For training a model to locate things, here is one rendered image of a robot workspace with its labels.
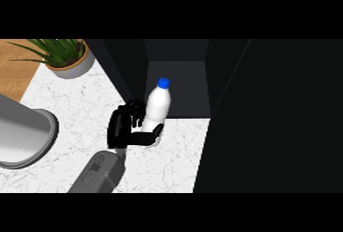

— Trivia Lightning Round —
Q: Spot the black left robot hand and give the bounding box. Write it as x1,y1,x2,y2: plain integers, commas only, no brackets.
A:
107,98,165,150

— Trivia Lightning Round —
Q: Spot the white blue-capped water bottle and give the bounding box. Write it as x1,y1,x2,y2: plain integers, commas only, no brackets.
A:
141,77,175,148

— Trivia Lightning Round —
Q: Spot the dark grey cabinet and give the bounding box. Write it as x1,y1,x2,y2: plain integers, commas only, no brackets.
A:
85,38,252,120

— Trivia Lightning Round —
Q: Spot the dark grey cabinet door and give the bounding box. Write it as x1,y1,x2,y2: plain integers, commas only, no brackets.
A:
193,38,343,194

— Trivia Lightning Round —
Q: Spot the grey cylindrical pot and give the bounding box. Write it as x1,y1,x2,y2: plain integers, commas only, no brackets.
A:
0,93,61,170

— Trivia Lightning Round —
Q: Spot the grey and terracotta plant pot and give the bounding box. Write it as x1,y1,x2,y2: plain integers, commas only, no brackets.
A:
45,41,97,80

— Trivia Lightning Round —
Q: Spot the green leafy plant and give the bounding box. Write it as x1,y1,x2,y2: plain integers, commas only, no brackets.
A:
6,38,88,69

